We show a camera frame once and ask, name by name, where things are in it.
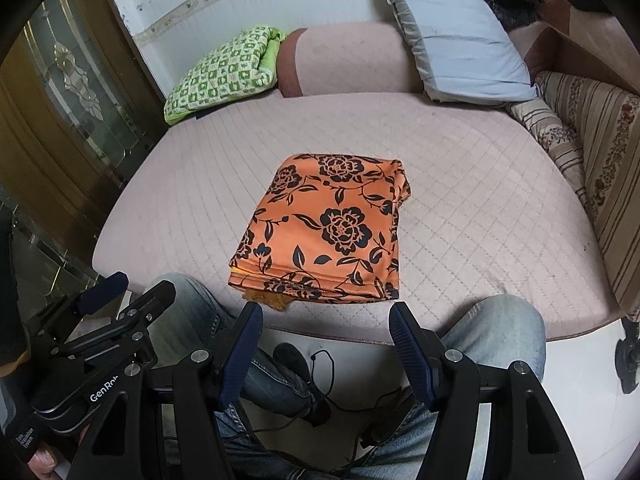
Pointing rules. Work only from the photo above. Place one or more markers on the orange black floral blouse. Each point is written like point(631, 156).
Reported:
point(325, 230)

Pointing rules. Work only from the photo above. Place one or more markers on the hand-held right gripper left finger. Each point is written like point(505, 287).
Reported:
point(242, 355)

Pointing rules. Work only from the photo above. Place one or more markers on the wooden cabinet glass door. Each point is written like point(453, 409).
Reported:
point(55, 110)

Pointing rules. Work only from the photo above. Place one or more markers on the person's left hand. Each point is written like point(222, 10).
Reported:
point(42, 461)

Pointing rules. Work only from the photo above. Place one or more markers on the person's right leg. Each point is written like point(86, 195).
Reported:
point(500, 325)

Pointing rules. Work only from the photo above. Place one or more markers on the person's leg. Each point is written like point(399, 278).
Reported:
point(195, 310)
point(500, 325)

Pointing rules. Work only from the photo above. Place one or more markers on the black chair caster base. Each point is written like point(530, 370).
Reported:
point(630, 355)

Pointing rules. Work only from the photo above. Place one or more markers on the grey blue pillow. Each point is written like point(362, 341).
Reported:
point(465, 45)

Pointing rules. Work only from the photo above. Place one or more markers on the person's left leg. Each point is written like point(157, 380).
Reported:
point(195, 310)

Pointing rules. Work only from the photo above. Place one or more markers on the small striped floral cushion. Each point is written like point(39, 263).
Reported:
point(550, 140)

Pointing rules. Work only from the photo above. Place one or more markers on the pink quilted bed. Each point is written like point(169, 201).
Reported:
point(475, 210)

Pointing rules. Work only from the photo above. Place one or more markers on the pink brown bolster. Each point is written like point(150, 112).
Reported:
point(590, 45)
point(350, 60)

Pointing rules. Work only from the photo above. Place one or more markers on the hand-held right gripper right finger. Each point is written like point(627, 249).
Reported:
point(410, 355)

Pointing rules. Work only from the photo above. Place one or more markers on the black shoe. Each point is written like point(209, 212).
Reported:
point(295, 365)
point(375, 440)

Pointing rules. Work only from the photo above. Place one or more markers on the green checkered folded blanket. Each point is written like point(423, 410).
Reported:
point(220, 75)

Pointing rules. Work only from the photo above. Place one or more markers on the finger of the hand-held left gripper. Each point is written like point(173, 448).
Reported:
point(150, 302)
point(102, 292)

